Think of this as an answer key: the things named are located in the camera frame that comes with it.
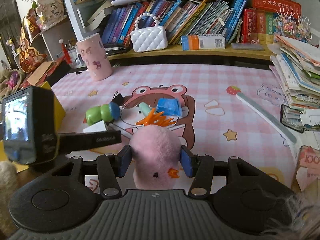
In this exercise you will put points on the small pink plush chick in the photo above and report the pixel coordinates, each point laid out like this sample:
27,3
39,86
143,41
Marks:
156,152

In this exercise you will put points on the wooden bookshelf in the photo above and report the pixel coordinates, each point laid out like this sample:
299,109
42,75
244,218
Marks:
243,24

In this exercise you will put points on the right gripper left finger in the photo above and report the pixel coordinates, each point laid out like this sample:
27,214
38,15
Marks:
111,167

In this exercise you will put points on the white quilted pearl purse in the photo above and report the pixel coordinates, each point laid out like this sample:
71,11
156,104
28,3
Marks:
149,38

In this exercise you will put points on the yellow cardboard box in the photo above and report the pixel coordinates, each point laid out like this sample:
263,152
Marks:
59,113

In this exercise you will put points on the blue toy block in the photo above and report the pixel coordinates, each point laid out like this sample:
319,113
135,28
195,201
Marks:
171,107

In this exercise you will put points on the orange white blue carton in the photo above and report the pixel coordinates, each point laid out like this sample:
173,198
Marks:
200,42

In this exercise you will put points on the brown flat cardboard sheet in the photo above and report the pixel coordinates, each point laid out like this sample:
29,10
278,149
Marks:
37,75

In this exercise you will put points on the pile of papers and booklets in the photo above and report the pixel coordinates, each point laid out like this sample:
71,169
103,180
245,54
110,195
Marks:
296,67

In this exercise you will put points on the red cartoon paper decoration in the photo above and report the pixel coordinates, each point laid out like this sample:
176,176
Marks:
29,57

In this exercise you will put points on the pink cylindrical container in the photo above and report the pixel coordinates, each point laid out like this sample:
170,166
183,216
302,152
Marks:
94,56

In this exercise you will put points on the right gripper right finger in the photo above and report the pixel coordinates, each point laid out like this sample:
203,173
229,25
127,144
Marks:
199,167

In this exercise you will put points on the teal round case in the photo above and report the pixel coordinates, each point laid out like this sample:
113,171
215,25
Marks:
144,108

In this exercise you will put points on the brown plush blanket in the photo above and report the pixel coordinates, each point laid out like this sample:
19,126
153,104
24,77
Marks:
11,81

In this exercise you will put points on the white cubby shelf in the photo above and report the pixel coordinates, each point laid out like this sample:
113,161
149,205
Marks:
47,41

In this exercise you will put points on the orange plastic comb clip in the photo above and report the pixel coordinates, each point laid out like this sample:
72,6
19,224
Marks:
158,119

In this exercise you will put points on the pink printed table mat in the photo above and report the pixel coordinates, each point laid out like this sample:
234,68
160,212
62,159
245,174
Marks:
214,121

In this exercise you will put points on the white nail file stick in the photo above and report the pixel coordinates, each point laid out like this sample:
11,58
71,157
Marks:
276,124

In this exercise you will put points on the green caterpillar toy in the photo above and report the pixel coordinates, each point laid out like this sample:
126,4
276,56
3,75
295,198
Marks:
107,113

